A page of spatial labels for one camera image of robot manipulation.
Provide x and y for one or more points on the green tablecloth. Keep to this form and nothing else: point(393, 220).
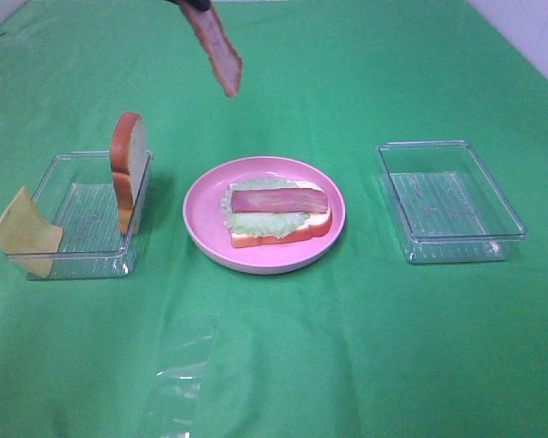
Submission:
point(359, 344)

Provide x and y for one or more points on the bread slice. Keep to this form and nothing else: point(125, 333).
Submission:
point(316, 226)
point(128, 158)

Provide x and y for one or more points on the bacon strip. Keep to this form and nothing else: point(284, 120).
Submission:
point(225, 62)
point(278, 201)

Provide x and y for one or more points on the right clear plastic tray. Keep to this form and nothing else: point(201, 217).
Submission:
point(446, 206)

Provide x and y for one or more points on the pink round plate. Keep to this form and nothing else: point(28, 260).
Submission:
point(204, 221)

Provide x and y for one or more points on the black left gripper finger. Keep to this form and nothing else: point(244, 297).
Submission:
point(198, 5)

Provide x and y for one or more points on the clear plastic film sheet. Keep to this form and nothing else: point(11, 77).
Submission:
point(183, 355)

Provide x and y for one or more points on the green lettuce leaf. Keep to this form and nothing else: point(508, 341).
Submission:
point(261, 224)

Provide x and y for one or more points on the yellow cheese slice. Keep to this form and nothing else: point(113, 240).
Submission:
point(27, 237)

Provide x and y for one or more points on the left clear plastic tray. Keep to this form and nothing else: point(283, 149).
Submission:
point(76, 194)

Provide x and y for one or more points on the clear plastic tray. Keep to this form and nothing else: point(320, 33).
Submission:
point(446, 206)
point(76, 194)

